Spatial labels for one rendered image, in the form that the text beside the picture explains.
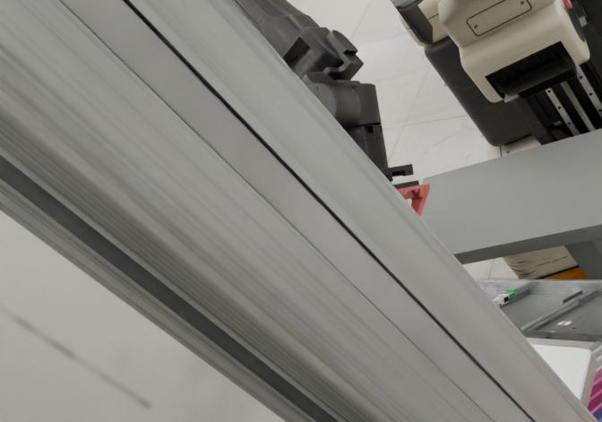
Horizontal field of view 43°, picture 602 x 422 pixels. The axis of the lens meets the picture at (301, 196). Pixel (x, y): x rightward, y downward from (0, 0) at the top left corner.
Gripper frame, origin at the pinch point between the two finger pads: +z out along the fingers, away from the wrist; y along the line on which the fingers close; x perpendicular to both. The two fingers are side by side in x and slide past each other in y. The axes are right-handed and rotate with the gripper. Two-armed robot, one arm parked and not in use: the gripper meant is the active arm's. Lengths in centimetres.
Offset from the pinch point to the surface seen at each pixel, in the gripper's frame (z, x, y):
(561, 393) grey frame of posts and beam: -3, -55, 54
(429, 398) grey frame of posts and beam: -5, -60, 54
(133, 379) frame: -4, -58, 39
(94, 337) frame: -5, -59, 39
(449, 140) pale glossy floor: -15, 159, -99
